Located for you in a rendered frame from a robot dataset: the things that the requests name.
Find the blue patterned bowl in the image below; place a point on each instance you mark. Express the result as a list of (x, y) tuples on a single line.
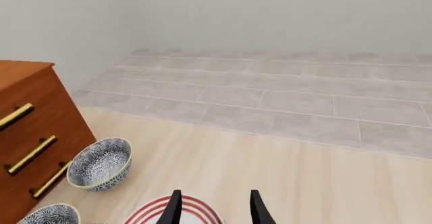
[(50, 215), (99, 164)]

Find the wooden cabinet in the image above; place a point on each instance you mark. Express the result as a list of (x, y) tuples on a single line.
[(33, 133)]

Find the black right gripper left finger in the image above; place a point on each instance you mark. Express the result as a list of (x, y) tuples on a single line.
[(172, 210)]

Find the white plate with red rings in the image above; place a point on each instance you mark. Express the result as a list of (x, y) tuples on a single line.
[(199, 212)]

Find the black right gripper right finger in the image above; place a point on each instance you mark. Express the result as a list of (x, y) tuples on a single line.
[(259, 210)]

